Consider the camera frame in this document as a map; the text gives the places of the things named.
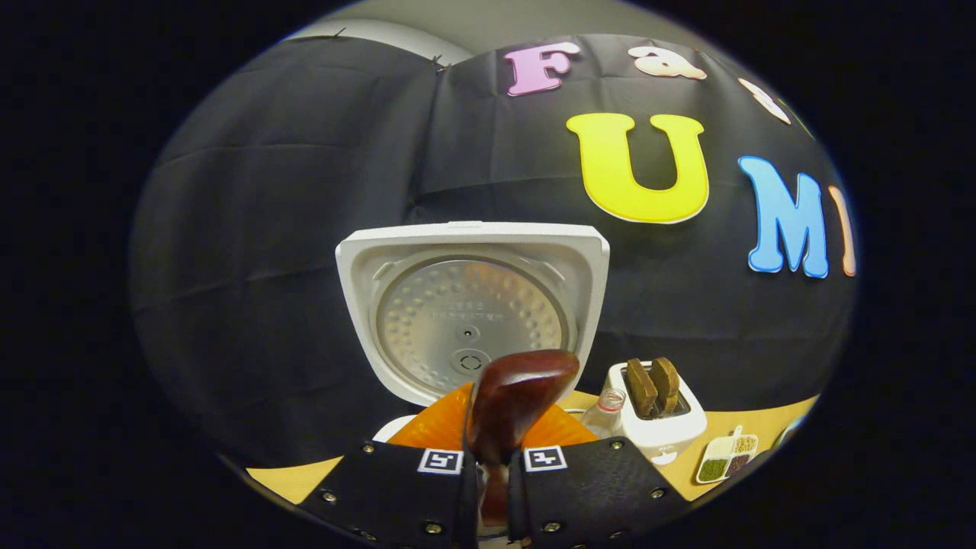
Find white divided dish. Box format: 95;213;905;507
695;425;759;485

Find white toaster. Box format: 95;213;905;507
602;360;708;466

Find brown wooden spoon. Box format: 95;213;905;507
465;349;580;527

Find black backdrop cloth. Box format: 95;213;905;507
130;34;859;470

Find pale green plate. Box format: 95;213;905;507
776;416;809;451

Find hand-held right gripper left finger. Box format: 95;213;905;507
297;381;480;549

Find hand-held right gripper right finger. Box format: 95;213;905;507
507;403;691;549

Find brown bread slice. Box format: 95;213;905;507
625;358;659;419
650;357;681;416

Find clear plastic water bottle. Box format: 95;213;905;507
579;388;628;439

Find white rice cooker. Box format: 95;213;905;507
335;221;611;445

